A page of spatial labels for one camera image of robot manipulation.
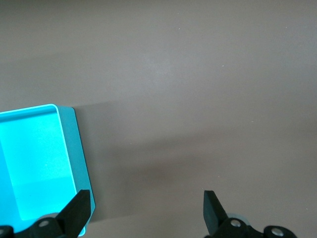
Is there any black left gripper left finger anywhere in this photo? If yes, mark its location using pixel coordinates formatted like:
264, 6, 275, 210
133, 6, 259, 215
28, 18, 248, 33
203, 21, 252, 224
0, 189, 91, 238

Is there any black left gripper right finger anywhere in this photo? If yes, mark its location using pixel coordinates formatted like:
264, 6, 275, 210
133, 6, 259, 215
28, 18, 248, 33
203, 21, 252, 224
203, 190, 297, 238

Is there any turquoise plastic bin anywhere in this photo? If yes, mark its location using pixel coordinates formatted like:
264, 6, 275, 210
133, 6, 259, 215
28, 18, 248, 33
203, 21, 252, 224
0, 103, 97, 236

